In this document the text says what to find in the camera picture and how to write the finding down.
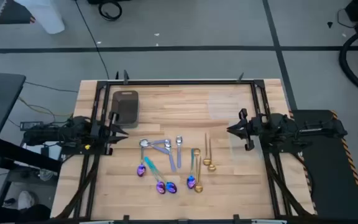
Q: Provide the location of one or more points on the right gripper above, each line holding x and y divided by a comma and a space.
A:
250, 130

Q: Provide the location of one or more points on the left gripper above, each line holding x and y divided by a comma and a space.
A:
110, 137

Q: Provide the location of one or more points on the iridescent rainbow spoon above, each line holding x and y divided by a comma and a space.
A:
171, 187
191, 182
141, 170
160, 187

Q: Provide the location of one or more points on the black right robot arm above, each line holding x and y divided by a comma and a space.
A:
284, 129

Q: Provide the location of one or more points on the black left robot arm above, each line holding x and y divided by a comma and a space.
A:
73, 133

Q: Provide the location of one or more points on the clear plastic bin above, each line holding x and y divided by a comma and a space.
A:
238, 147
222, 102

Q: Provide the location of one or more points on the smoked grey plastic bin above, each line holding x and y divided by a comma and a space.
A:
126, 105

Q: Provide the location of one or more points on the black power brick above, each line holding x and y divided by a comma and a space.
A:
44, 151

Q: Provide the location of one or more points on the black power strip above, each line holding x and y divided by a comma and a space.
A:
31, 125

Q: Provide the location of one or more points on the white paper sheet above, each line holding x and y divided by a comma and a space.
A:
30, 147

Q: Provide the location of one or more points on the black hazard-striped platform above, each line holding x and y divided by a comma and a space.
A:
325, 174

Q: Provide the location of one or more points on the person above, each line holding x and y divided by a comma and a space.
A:
26, 200

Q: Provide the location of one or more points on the white plastic container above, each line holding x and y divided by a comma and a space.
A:
47, 17

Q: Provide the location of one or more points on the black mat hazard-striped edge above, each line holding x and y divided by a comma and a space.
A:
12, 15

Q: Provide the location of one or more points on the black metal table frame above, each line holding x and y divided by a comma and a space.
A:
179, 82

